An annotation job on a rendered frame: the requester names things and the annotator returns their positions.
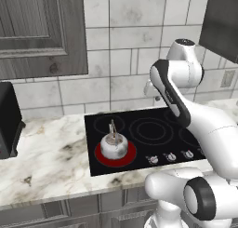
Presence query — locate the white hob knob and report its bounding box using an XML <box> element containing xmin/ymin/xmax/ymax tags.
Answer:
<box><xmin>163</xmin><ymin>152</ymin><xmax>178</xmax><ymax>163</ymax></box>
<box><xmin>180</xmin><ymin>149</ymin><xmax>195</xmax><ymax>160</ymax></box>
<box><xmin>145</xmin><ymin>154</ymin><xmax>160</xmax><ymax>165</ymax></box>

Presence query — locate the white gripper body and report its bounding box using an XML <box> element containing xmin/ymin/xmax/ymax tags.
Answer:
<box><xmin>143</xmin><ymin>78</ymin><xmax>163</xmax><ymax>102</ymax></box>

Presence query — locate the dark extractor hood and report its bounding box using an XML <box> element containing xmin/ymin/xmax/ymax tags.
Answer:
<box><xmin>198</xmin><ymin>0</ymin><xmax>238</xmax><ymax>64</ymax></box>

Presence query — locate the black microwave oven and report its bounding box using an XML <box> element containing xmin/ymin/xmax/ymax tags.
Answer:
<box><xmin>0</xmin><ymin>81</ymin><xmax>27</xmax><ymax>160</ymax></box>

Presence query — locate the grey lower cupboard door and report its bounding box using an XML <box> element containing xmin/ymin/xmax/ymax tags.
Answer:
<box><xmin>100</xmin><ymin>201</ymin><xmax>160</xmax><ymax>228</ymax></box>

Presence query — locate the grey wall socket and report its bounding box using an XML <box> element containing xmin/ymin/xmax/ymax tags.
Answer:
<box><xmin>219</xmin><ymin>69</ymin><xmax>237</xmax><ymax>89</ymax></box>

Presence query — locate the black glass hob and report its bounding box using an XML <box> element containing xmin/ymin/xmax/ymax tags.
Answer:
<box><xmin>84</xmin><ymin>106</ymin><xmax>209</xmax><ymax>178</ymax></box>

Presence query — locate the grey drawer front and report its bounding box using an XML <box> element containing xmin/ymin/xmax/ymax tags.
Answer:
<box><xmin>99</xmin><ymin>189</ymin><xmax>126</xmax><ymax>213</ymax></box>
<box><xmin>0</xmin><ymin>203</ymin><xmax>46</xmax><ymax>228</ymax></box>
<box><xmin>66</xmin><ymin>194</ymin><xmax>100</xmax><ymax>218</ymax></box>

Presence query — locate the white metal kettle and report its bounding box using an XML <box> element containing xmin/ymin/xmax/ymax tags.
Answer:
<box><xmin>99</xmin><ymin>119</ymin><xmax>129</xmax><ymax>161</ymax></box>

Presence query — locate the grey wooden cupboard door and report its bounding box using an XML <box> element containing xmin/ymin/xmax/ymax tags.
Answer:
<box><xmin>0</xmin><ymin>0</ymin><xmax>89</xmax><ymax>81</ymax></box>

